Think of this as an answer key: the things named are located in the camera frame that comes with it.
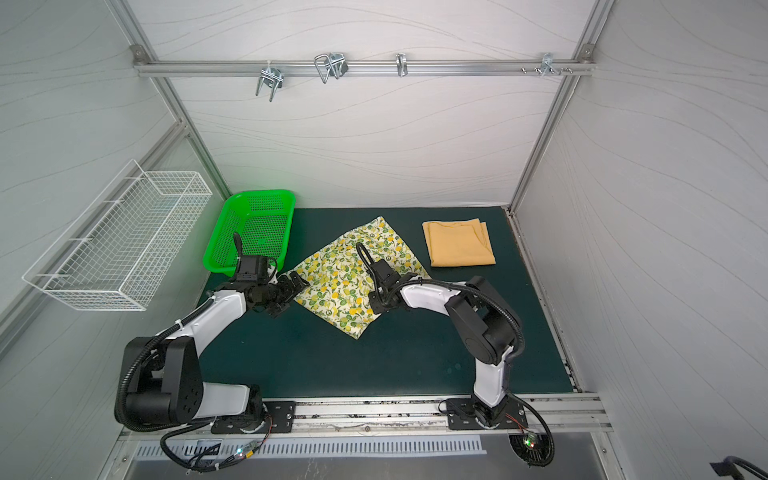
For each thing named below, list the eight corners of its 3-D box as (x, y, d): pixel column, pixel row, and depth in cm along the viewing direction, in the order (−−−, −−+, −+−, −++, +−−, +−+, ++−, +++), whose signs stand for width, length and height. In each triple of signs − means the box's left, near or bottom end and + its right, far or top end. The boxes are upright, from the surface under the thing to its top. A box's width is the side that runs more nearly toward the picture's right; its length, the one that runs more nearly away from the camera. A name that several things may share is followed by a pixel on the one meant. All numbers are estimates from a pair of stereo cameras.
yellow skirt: (426, 267, 105) (427, 262, 103) (423, 224, 118) (423, 219, 116) (493, 267, 105) (496, 262, 103) (482, 224, 118) (484, 219, 116)
